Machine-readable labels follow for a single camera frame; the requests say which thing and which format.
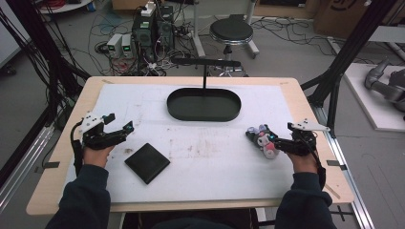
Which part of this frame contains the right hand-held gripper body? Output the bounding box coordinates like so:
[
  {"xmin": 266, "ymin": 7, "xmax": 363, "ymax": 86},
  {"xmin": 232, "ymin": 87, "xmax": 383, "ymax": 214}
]
[{"xmin": 273, "ymin": 118, "xmax": 331, "ymax": 157}]

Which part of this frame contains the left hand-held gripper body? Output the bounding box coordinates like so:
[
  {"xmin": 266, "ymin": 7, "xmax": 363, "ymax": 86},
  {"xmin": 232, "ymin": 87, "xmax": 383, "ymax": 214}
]
[{"xmin": 77, "ymin": 111, "xmax": 128, "ymax": 151}]

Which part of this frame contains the black and pink plush toy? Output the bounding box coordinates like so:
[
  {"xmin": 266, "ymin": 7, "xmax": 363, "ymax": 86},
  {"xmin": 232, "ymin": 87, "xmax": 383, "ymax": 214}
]
[{"xmin": 245, "ymin": 124, "xmax": 281, "ymax": 160}]

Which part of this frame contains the person's left hand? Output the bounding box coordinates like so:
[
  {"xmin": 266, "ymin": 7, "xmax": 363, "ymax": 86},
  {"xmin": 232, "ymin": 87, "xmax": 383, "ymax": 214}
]
[{"xmin": 82, "ymin": 145, "xmax": 113, "ymax": 169}]

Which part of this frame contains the person's right hand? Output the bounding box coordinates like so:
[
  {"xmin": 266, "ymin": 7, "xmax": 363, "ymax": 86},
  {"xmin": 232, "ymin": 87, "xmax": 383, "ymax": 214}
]
[{"xmin": 286, "ymin": 150, "xmax": 320, "ymax": 175}]

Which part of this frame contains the black tape piece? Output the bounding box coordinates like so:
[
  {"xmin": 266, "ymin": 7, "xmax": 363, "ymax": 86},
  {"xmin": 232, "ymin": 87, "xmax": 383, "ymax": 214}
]
[
  {"xmin": 326, "ymin": 159, "xmax": 349, "ymax": 172},
  {"xmin": 33, "ymin": 160, "xmax": 61, "ymax": 175}
]

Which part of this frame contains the black square pad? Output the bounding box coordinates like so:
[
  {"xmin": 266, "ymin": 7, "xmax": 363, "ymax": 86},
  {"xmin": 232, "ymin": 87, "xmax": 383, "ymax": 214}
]
[{"xmin": 124, "ymin": 142, "xmax": 172, "ymax": 185}]

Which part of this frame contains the grey power supply unit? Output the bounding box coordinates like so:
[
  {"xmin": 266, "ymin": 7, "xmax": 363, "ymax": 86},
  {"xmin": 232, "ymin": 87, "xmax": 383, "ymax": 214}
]
[
  {"xmin": 106, "ymin": 32, "xmax": 124, "ymax": 59},
  {"xmin": 120, "ymin": 33, "xmax": 134, "ymax": 59}
]

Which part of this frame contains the white table mat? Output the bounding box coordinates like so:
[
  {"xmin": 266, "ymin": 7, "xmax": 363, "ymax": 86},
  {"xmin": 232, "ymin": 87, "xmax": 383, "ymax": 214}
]
[{"xmin": 58, "ymin": 83, "xmax": 296, "ymax": 204}]

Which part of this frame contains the black oval tray with stand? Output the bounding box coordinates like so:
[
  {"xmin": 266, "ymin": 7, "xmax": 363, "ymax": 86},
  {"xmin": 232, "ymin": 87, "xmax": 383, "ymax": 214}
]
[{"xmin": 166, "ymin": 57, "xmax": 243, "ymax": 123}]

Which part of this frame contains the white floor board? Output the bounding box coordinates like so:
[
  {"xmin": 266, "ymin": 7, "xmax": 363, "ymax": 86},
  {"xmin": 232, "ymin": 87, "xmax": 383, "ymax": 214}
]
[{"xmin": 343, "ymin": 62, "xmax": 405, "ymax": 134}]

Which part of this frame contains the black computer tower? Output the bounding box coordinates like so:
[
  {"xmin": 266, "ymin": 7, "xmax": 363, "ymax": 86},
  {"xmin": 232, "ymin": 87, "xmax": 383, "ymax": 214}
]
[
  {"xmin": 131, "ymin": 11, "xmax": 158, "ymax": 63},
  {"xmin": 155, "ymin": 5, "xmax": 176, "ymax": 52}
]

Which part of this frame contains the grey robot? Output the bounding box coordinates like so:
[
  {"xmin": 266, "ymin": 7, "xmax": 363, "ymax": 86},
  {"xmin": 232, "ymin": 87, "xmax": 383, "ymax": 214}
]
[{"xmin": 364, "ymin": 58, "xmax": 405, "ymax": 113}]

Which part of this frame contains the black round stool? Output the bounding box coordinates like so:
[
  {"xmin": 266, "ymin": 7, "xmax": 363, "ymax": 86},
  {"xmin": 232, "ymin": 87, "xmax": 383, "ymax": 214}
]
[{"xmin": 208, "ymin": 13, "xmax": 261, "ymax": 77}]

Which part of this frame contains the white power strip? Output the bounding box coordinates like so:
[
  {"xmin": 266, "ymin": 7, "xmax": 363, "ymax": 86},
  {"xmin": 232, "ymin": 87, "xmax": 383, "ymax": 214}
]
[{"xmin": 140, "ymin": 1, "xmax": 158, "ymax": 18}]

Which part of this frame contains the small cardboard box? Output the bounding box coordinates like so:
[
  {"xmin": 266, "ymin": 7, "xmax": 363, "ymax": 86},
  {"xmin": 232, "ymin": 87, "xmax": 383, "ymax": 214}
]
[{"xmin": 111, "ymin": 0, "xmax": 151, "ymax": 11}]

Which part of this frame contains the round white table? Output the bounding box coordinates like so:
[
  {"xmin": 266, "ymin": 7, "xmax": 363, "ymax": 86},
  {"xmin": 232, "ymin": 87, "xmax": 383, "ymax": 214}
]
[{"xmin": 37, "ymin": 0, "xmax": 94, "ymax": 15}]

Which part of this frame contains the large cardboard box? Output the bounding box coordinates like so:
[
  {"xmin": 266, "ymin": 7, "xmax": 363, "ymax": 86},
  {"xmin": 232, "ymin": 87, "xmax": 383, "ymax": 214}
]
[{"xmin": 312, "ymin": 0, "xmax": 405, "ymax": 40}]

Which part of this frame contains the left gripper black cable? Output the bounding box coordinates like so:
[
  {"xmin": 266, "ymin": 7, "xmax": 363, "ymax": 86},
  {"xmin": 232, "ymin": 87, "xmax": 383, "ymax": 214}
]
[{"xmin": 70, "ymin": 119, "xmax": 85, "ymax": 177}]

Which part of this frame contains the aluminium rail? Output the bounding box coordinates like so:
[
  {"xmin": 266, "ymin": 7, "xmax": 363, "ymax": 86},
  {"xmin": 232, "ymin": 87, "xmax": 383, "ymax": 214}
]
[
  {"xmin": 0, "ymin": 124, "xmax": 55, "ymax": 212},
  {"xmin": 312, "ymin": 104, "xmax": 377, "ymax": 229}
]

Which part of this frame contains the tangle of floor cables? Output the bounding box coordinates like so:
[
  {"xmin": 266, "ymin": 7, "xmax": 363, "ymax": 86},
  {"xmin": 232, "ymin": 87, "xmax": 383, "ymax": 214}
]
[{"xmin": 68, "ymin": 6, "xmax": 211, "ymax": 77}]

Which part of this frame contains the black metal frame post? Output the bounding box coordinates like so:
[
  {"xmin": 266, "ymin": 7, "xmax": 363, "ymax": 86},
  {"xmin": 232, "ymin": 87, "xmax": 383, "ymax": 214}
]
[
  {"xmin": 300, "ymin": 0, "xmax": 399, "ymax": 138},
  {"xmin": 5, "ymin": 0, "xmax": 92, "ymax": 129}
]

